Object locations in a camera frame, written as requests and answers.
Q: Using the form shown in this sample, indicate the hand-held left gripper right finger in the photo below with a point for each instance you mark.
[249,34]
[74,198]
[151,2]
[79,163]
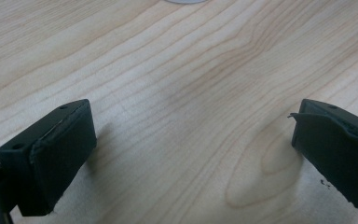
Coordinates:
[338,149]

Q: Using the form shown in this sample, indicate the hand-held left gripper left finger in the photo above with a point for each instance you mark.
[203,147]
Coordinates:
[52,158]

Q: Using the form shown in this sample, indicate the pale grey round disc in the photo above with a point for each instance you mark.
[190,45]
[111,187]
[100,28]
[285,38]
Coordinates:
[185,1]

